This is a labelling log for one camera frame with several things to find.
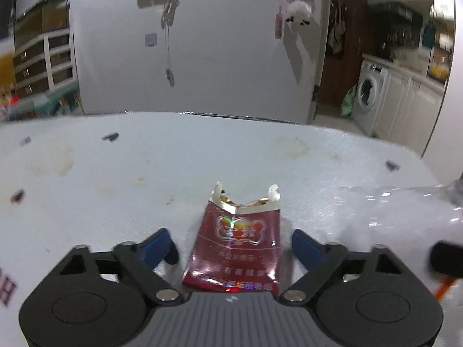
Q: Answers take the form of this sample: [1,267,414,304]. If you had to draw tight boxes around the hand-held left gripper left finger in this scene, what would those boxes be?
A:
[54,228,182,306]

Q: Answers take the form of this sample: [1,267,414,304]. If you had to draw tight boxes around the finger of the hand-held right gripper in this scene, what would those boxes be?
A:
[430,241,463,280]

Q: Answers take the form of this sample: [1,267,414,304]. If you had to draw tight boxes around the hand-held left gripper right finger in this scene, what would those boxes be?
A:
[282,229,409,305]

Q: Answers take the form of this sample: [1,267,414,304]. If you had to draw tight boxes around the red cigarette pack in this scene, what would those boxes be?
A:
[182,182,282,294]

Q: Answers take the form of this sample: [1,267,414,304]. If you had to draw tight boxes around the clear plastic bag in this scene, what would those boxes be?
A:
[335,184,463,263]

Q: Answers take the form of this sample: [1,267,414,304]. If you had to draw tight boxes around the green plastic bag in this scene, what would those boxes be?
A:
[339,84,359,117]

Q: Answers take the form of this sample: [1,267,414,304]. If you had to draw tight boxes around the white kitchen base cabinets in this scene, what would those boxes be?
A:
[372,66,448,154]

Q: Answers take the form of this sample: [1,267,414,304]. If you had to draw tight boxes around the white washing machine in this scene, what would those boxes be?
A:
[352,60,390,135]

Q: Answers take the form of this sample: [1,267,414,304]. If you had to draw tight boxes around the brown wooden door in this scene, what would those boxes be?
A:
[317,0,370,108]

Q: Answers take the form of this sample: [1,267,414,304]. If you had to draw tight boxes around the white drawer cabinet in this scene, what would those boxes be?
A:
[14,29,80,97]

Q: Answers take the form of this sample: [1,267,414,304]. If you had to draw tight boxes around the hanging apron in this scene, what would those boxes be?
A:
[326,2,347,56]

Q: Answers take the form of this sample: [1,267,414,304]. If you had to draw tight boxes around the white plush sheep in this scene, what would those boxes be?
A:
[283,0,314,27]

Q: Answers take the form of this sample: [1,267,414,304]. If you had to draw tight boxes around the black range hood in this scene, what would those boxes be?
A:
[369,3,424,30]

